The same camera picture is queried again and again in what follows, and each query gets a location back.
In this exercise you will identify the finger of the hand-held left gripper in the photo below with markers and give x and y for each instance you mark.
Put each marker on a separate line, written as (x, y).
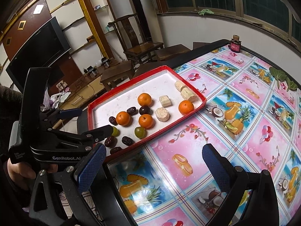
(70, 112)
(98, 133)

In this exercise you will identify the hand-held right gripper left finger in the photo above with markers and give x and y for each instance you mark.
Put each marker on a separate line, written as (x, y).
(91, 169)

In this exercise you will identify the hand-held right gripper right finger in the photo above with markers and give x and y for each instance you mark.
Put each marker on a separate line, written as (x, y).
(216, 167)

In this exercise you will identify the wrinkled red date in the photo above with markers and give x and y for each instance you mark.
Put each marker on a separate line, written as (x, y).
(112, 120)
(131, 110)
(115, 150)
(127, 140)
(109, 142)

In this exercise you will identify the green grape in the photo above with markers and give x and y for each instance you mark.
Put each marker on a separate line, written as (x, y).
(139, 131)
(115, 131)

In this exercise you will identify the orange mandarin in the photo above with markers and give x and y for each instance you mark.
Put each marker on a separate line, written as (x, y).
(185, 107)
(123, 118)
(145, 121)
(144, 99)

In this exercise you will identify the red rimmed white foam tray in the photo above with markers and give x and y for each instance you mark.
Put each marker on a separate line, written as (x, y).
(122, 98)

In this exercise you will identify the dark purple plum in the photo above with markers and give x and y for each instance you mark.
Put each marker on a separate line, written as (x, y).
(144, 110)

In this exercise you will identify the beige cake chunk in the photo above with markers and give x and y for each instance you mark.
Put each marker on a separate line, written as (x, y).
(162, 114)

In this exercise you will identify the small beige cake piece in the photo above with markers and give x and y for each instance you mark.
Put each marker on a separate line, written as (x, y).
(179, 85)

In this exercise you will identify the person's left hand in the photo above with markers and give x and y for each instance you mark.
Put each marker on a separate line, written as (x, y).
(21, 171)

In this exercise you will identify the white plastic bag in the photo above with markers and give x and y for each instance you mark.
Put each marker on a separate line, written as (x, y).
(54, 98)

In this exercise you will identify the light wooden television cabinet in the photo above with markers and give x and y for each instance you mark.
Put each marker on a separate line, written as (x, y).
(89, 86)

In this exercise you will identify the person's dark sweater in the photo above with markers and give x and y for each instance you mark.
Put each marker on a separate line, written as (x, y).
(8, 103)

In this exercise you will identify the black charging device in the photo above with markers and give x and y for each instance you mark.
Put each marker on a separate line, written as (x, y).
(90, 70)
(105, 62)

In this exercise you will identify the dark wooden stool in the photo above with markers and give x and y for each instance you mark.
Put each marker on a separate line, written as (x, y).
(145, 68)
(202, 44)
(117, 71)
(172, 50)

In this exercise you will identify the printed pink blue tablecloth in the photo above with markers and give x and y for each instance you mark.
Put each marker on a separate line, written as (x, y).
(258, 113)

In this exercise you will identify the black flat television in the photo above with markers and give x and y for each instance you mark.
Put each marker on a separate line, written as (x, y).
(40, 44)

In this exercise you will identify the dark wooden armchair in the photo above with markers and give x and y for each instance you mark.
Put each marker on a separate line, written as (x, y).
(141, 47)

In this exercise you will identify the square ceiling light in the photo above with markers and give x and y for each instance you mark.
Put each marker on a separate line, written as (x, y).
(37, 9)

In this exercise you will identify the green leaves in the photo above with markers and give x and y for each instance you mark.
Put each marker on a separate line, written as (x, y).
(282, 77)

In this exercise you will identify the black tower air conditioner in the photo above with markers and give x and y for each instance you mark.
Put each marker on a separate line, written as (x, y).
(138, 11)

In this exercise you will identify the small red perfume bottle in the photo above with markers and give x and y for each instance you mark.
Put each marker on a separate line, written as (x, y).
(235, 43)

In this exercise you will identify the green cloth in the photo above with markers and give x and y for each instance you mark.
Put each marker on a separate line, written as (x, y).
(205, 11)

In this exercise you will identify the gold square wall frame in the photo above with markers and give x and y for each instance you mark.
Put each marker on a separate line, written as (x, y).
(22, 24)
(8, 41)

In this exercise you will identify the wooden wall shelf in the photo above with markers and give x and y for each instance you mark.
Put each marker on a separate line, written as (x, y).
(94, 16)

